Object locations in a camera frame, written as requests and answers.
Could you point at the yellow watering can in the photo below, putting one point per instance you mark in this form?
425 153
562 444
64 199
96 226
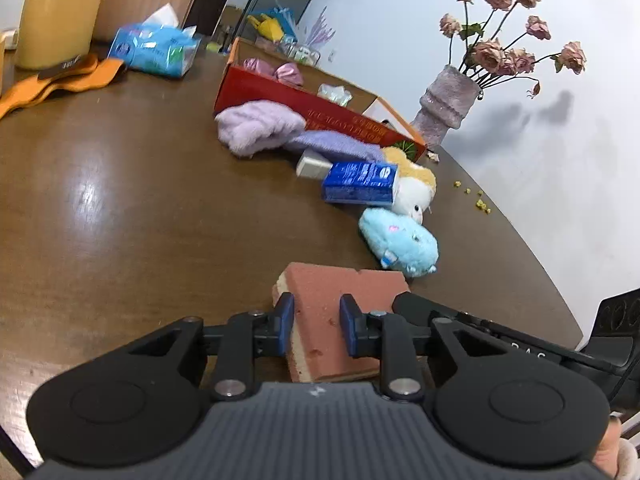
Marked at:
267 27

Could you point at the dried pink roses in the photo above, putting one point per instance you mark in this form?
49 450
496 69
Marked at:
486 45

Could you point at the blue tissue packet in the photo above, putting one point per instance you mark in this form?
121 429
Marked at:
157 46

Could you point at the pink satin bow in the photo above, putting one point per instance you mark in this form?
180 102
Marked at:
286 73

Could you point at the yellow crumb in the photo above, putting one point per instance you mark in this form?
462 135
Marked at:
481 205
468 190

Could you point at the person's right hand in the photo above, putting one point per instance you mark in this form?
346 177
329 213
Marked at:
616 456

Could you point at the pink layered sponge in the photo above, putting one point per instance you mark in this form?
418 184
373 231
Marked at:
317 351

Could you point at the storage cart with bottles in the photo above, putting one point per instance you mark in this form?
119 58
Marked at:
299 53

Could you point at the light blue plush toy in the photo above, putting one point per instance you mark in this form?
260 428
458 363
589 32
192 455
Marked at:
399 242

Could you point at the purple knitted cloth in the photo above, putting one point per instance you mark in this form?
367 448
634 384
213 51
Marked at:
335 146

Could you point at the small white box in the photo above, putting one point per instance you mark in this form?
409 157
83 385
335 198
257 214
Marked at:
312 165

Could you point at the purple textured vase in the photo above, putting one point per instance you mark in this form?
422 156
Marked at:
444 105

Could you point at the blue tissue pack box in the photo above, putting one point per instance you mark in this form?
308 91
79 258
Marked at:
360 183

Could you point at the red orange cardboard box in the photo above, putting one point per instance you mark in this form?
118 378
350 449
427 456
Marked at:
367 117

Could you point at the lilac fluffy towel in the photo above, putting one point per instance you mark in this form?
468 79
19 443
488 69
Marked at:
257 126

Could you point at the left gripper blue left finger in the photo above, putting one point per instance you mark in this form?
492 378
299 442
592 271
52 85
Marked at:
272 330

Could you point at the iridescent plastic-wrapped soft bundle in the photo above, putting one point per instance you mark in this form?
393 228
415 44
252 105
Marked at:
338 95

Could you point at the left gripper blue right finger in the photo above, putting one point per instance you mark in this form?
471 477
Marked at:
362 331

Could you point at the fallen pink petal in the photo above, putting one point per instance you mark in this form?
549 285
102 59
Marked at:
434 157

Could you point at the white and yellow plush toy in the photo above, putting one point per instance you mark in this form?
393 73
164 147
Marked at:
415 185

